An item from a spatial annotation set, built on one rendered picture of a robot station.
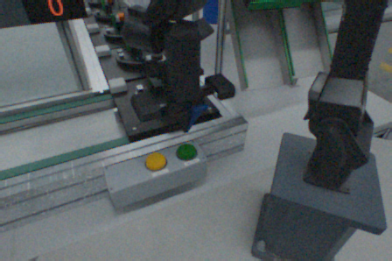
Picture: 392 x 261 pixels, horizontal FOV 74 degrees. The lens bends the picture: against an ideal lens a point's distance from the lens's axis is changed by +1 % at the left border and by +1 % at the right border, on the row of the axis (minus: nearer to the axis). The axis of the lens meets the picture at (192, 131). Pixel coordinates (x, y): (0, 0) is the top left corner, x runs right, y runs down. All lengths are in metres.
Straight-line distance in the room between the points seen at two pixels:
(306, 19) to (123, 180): 0.69
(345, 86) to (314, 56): 0.54
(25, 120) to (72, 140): 0.15
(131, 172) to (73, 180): 0.12
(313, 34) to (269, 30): 0.15
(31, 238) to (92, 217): 0.12
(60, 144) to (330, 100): 0.61
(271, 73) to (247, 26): 0.15
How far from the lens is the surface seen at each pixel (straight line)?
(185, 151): 0.55
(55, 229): 0.64
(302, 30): 0.88
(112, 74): 0.86
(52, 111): 0.80
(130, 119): 0.66
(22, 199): 0.62
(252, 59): 0.75
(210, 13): 1.57
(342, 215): 0.41
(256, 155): 0.72
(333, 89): 0.34
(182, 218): 0.59
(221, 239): 0.57
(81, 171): 0.58
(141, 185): 0.53
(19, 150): 0.76
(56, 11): 0.69
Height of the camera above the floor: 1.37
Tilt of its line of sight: 41 degrees down
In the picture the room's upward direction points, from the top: straight up
